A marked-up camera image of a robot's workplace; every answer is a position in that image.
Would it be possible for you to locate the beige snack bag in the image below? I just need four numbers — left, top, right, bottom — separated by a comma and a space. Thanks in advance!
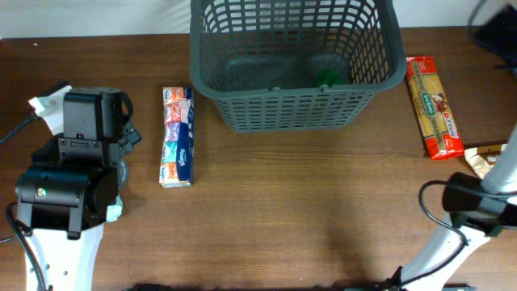
464, 144, 506, 179

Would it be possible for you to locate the red spaghetti pasta package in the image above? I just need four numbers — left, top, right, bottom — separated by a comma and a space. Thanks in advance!
406, 56, 464, 161

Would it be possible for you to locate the grey plastic basket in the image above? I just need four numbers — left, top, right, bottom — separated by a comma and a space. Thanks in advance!
190, 0, 406, 133

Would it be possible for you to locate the teal wet wipes packet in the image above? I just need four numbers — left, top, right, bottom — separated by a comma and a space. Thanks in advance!
106, 196, 124, 222

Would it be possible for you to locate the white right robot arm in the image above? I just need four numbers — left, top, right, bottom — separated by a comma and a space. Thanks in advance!
387, 134, 516, 290

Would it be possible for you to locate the Kleenex tissue multipack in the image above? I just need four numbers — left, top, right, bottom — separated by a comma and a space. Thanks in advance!
158, 87, 195, 188

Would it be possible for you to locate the green lidded spice jar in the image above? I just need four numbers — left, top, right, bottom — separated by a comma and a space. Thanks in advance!
313, 70, 343, 88

